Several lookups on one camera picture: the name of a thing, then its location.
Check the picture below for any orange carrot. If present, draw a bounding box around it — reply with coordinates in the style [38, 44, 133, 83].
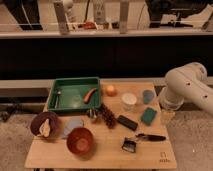
[83, 88, 97, 104]

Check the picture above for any green sponge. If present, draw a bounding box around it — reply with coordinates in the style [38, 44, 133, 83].
[140, 108, 157, 126]

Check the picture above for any black binder clip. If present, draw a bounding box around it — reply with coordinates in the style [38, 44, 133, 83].
[122, 138, 136, 153]

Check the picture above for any white paper cup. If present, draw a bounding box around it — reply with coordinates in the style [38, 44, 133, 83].
[121, 93, 137, 111]

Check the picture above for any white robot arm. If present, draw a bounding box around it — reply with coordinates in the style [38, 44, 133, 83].
[159, 62, 213, 116]

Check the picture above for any orange-red bowl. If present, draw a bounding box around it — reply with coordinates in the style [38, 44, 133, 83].
[66, 127, 94, 156]

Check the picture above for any cream banana piece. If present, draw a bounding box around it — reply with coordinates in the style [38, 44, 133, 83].
[39, 119, 51, 137]

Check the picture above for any black rectangular block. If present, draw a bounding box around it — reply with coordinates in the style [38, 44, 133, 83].
[117, 115, 138, 131]

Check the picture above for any small metallic dark object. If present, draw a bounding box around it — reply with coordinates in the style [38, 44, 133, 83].
[87, 108, 98, 121]

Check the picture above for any dark grape bunch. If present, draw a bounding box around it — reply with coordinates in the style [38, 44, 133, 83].
[100, 104, 116, 129]

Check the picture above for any black handled brush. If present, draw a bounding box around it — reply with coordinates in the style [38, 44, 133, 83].
[135, 133, 166, 142]

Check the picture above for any orange fruit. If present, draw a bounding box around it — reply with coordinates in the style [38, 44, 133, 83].
[105, 85, 117, 97]

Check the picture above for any metal spoon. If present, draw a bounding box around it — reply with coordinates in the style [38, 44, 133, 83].
[55, 90, 61, 109]

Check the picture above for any blue-grey small cup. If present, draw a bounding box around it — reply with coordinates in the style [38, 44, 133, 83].
[143, 90, 154, 104]

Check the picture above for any green plastic tray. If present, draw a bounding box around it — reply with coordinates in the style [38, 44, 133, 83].
[47, 77, 101, 113]

